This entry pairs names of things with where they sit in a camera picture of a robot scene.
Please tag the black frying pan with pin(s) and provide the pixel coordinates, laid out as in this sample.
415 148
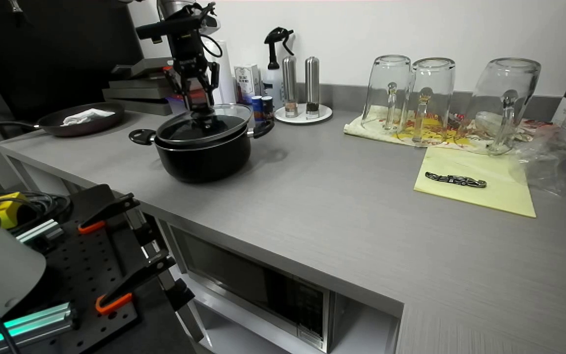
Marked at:
54 123

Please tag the yellow tool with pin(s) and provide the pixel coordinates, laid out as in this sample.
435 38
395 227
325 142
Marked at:
8 209

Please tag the built-in microwave oven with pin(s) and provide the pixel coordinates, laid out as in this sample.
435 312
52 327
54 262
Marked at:
250 288

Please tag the black cooking pot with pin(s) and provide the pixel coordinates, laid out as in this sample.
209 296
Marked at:
201 164

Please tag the clear plastic bag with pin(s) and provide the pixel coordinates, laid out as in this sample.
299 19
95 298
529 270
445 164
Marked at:
549 164

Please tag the black clamp orange trigger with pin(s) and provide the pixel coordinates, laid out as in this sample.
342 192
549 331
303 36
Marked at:
109 213
132 286

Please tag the stack of black trays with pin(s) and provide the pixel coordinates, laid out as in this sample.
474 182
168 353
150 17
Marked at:
136 85

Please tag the white paper towel roll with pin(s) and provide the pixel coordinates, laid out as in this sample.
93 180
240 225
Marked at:
225 80

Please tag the white cloth in pan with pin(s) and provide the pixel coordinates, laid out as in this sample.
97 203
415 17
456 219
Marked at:
87 117

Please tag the teal-lit aluminium extrusion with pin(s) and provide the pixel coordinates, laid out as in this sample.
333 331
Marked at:
28 325

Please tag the small blue spice jar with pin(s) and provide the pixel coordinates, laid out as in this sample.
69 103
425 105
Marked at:
256 103

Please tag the steel spice grinder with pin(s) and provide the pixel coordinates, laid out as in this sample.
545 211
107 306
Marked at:
289 82
311 82

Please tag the spray bottle black trigger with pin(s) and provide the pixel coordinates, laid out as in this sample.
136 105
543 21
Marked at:
274 76

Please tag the glass pot lid black knob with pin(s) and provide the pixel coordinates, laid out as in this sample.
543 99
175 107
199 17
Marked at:
230 125

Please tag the bare silver aluminium extrusion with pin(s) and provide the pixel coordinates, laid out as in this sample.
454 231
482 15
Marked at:
38 231

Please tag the black pegboard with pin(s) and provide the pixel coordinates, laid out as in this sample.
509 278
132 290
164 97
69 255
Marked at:
79 282

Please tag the clear drinking glass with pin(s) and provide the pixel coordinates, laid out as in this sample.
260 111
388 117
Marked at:
506 99
433 89
388 85

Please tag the yellow notepad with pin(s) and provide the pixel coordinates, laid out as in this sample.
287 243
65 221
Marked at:
472 200

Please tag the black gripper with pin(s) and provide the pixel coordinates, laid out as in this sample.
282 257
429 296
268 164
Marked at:
189 60

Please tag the white round plate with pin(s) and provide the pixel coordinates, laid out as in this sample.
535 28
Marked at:
303 119

